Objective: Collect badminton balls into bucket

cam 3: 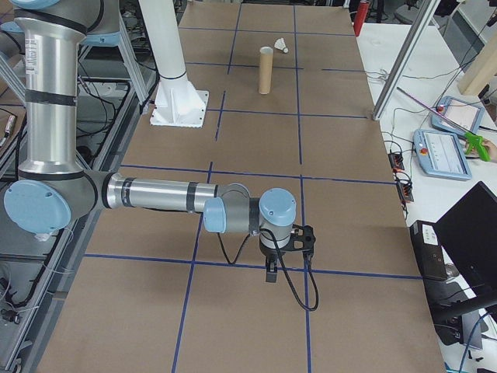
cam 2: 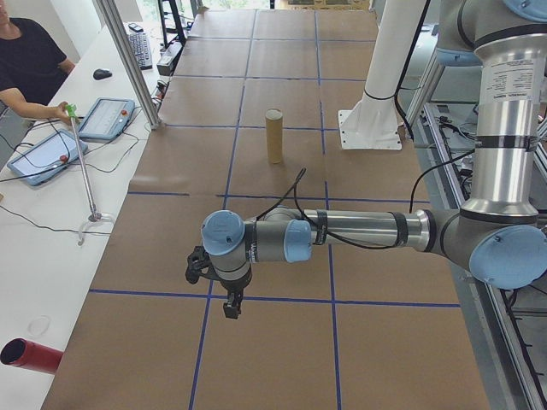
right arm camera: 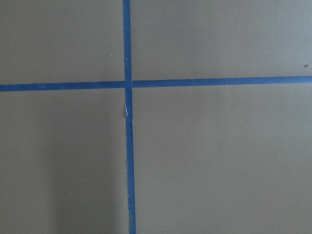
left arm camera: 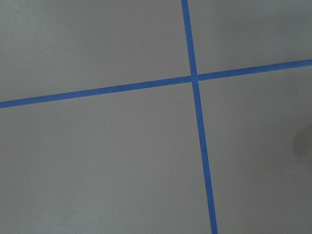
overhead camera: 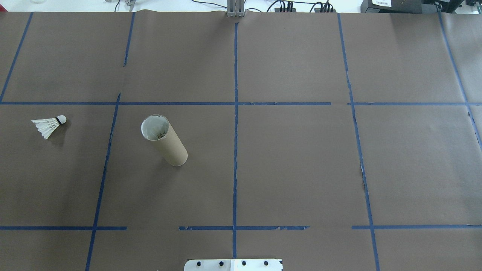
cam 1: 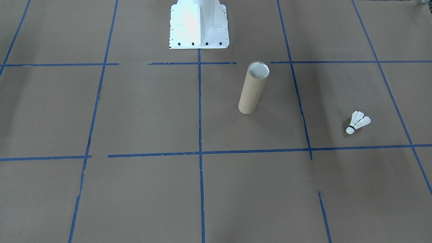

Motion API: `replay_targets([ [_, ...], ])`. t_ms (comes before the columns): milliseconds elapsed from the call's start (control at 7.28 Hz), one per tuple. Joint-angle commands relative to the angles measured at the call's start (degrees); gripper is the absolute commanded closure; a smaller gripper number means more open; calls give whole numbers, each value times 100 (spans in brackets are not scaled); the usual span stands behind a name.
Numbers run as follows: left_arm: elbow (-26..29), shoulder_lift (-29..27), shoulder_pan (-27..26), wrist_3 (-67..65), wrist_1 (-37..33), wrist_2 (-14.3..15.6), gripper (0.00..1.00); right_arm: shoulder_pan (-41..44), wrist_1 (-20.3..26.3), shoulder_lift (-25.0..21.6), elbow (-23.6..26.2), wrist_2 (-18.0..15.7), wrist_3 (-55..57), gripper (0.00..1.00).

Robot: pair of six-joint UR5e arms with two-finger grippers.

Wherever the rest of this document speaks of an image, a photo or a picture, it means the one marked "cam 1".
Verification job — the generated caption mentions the white feather shuttlecock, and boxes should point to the white feather shuttlecock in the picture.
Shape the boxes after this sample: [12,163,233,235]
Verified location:
[346,110,372,135]

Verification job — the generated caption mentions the brown cardboard tube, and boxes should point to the brown cardboard tube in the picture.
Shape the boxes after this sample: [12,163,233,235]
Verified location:
[238,61,270,115]

